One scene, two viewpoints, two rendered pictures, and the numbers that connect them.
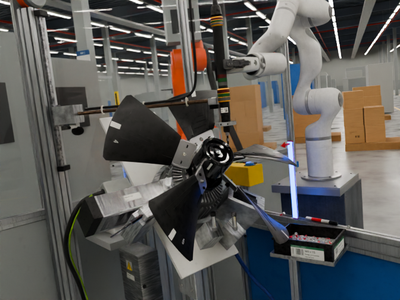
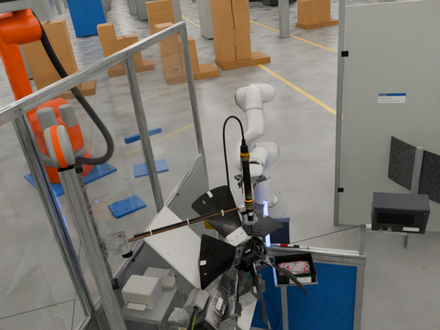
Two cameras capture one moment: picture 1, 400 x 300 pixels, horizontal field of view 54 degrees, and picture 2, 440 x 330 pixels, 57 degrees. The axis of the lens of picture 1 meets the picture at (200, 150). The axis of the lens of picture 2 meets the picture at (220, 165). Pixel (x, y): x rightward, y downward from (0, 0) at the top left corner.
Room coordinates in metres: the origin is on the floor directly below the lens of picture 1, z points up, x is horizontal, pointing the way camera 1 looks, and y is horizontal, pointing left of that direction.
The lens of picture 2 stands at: (0.10, 0.82, 2.44)
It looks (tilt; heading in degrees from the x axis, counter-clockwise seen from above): 27 degrees down; 328
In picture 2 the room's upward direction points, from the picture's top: 7 degrees counter-clockwise
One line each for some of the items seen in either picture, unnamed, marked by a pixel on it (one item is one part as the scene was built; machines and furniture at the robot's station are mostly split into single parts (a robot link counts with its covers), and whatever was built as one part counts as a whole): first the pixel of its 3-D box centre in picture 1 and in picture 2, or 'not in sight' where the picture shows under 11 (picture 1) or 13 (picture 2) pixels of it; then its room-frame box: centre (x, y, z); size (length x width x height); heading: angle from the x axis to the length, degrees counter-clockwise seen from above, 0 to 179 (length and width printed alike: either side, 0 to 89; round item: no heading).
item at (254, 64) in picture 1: (242, 64); (251, 172); (1.45, -0.18, 1.50); 0.11 x 0.10 x 0.07; 129
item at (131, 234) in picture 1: (140, 222); (224, 315); (1.22, 0.21, 1.03); 0.15 x 0.10 x 0.14; 39
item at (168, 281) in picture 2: not in sight; (169, 278); (1.76, 0.23, 0.87); 0.15 x 0.09 x 0.02; 133
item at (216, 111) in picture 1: (222, 111); (248, 213); (1.39, -0.09, 1.35); 0.09 x 0.07 x 0.10; 74
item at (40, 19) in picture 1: (52, 92); (98, 230); (1.57, 0.55, 1.48); 0.05 x 0.03 x 0.62; 164
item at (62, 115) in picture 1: (66, 114); (115, 244); (1.56, 0.50, 1.39); 0.10 x 0.07 x 0.08; 74
